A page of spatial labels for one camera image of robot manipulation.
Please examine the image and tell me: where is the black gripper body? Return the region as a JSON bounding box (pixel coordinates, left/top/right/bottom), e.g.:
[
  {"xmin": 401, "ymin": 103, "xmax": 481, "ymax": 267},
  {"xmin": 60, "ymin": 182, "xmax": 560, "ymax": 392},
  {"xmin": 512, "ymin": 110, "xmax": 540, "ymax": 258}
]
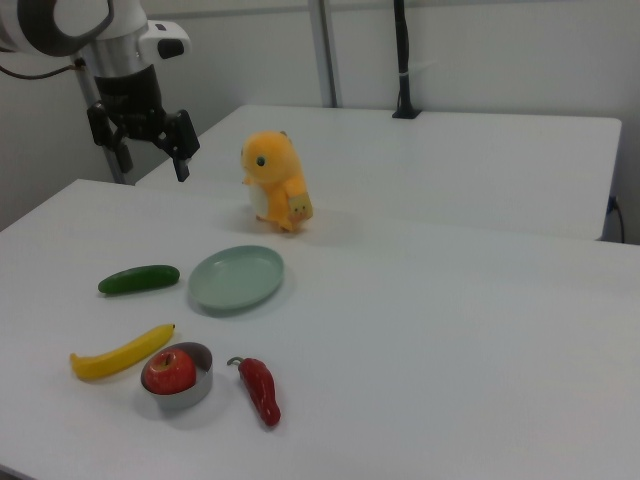
[{"xmin": 93, "ymin": 64, "xmax": 174, "ymax": 144}]

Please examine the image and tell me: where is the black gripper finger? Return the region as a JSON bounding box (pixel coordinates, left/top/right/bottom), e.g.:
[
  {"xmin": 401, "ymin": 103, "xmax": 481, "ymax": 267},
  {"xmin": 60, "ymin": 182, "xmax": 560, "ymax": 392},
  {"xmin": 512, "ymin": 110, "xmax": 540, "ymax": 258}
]
[
  {"xmin": 159, "ymin": 108, "xmax": 201, "ymax": 183},
  {"xmin": 86, "ymin": 101, "xmax": 135, "ymax": 174}
]

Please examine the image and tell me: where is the red apple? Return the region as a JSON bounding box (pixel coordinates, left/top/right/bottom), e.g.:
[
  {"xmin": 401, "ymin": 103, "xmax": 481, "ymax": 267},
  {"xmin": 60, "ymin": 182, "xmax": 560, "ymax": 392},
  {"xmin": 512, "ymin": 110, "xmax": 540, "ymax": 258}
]
[{"xmin": 143, "ymin": 349, "xmax": 198, "ymax": 396}]

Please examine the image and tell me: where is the grey bowl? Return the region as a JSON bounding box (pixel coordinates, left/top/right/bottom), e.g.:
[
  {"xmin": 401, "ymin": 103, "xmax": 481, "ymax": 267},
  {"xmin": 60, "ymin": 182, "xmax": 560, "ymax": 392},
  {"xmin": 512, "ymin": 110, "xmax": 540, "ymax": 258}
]
[{"xmin": 140, "ymin": 341, "xmax": 215, "ymax": 413}]

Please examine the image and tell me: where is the orange hamster plush toy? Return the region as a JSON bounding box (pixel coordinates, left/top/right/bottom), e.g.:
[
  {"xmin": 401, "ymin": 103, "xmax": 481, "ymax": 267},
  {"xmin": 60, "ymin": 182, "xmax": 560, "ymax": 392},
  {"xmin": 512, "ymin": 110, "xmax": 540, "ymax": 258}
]
[{"xmin": 239, "ymin": 129, "xmax": 315, "ymax": 234}]

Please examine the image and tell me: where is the green cucumber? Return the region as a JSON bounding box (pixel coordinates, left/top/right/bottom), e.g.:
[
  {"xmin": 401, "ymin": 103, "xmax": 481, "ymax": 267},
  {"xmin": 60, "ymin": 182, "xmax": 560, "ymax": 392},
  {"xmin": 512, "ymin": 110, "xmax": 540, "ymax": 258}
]
[{"xmin": 97, "ymin": 264, "xmax": 181, "ymax": 297}]

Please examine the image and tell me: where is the pale green plate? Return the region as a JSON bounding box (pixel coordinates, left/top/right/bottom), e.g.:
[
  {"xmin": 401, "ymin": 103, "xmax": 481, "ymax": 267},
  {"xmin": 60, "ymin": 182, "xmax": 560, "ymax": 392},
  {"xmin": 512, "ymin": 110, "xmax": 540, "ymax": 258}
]
[{"xmin": 187, "ymin": 245, "xmax": 286, "ymax": 319}]

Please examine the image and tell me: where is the yellow banana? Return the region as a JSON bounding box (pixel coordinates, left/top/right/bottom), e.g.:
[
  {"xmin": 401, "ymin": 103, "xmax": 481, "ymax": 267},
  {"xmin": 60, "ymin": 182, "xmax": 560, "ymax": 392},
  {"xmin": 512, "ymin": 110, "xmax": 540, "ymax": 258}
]
[{"xmin": 69, "ymin": 323, "xmax": 177, "ymax": 383}]

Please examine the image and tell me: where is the red chili pepper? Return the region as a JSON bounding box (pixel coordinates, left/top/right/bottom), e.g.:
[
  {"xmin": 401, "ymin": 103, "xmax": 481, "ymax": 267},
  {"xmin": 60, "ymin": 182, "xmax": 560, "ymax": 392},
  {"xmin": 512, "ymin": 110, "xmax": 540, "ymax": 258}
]
[{"xmin": 226, "ymin": 356, "xmax": 282, "ymax": 428}]

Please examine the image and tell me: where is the aluminium frame post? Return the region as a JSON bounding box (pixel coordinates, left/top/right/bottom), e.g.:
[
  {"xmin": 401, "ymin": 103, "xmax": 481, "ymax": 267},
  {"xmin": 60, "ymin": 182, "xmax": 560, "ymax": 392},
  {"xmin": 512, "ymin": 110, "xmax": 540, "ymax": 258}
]
[{"xmin": 74, "ymin": 54, "xmax": 136, "ymax": 186}]

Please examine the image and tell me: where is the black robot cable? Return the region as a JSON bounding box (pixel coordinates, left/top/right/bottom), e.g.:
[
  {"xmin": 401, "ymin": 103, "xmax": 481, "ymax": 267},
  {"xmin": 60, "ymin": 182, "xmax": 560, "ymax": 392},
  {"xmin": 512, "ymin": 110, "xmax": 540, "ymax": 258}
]
[{"xmin": 0, "ymin": 57, "xmax": 84, "ymax": 81}]

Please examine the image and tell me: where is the grey partition post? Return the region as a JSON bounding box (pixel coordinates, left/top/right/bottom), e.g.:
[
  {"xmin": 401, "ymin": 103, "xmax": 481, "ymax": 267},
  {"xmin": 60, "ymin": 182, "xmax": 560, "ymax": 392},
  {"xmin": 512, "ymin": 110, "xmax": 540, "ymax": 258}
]
[{"xmin": 307, "ymin": 0, "xmax": 341, "ymax": 109}]

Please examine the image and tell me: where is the black camera stand pole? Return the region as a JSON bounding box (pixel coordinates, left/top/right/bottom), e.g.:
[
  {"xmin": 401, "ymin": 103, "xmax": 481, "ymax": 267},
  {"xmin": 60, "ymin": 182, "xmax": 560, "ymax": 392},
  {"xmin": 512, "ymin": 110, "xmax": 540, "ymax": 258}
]
[{"xmin": 391, "ymin": 0, "xmax": 423, "ymax": 120}]

